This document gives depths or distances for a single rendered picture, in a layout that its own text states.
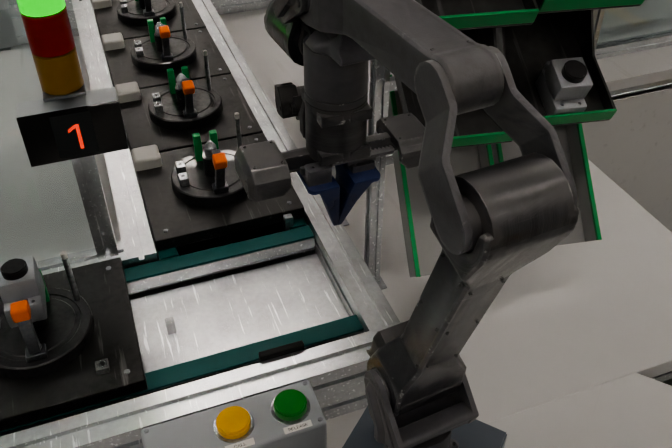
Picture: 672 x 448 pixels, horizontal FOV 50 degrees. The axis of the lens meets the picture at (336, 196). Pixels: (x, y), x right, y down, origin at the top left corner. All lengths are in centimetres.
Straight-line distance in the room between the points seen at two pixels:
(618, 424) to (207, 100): 90
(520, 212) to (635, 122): 158
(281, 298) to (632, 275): 59
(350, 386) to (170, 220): 40
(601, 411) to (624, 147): 106
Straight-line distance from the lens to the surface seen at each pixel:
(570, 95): 98
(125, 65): 164
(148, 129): 140
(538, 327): 117
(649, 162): 213
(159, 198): 122
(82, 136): 96
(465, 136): 91
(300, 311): 107
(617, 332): 120
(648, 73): 193
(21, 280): 95
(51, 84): 93
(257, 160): 66
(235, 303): 109
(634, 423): 109
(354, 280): 105
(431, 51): 46
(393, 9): 52
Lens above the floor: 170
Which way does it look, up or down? 38 degrees down
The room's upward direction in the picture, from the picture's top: straight up
